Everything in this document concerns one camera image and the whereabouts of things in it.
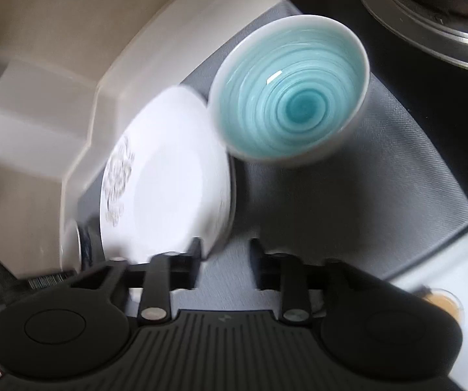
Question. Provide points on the dark packet with barcode label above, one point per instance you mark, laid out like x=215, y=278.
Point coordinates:
x=50, y=281

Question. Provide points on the white plate with grey print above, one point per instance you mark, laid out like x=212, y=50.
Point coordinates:
x=169, y=187

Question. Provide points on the gas stove burner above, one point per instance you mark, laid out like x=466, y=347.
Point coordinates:
x=405, y=20

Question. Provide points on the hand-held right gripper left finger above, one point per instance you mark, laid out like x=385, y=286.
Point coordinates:
x=191, y=266

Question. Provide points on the white sink with beige basin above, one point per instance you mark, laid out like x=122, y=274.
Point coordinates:
x=75, y=28

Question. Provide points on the white bowl with blue swirl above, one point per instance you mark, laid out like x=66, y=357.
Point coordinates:
x=295, y=102

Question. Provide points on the black glass stove top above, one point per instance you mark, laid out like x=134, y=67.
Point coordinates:
x=433, y=102

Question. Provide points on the small brown cup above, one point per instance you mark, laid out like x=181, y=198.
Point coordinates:
x=446, y=303

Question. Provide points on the grey textured mat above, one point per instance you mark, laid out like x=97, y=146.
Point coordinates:
x=319, y=216

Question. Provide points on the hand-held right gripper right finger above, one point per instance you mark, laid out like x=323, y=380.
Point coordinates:
x=258, y=266

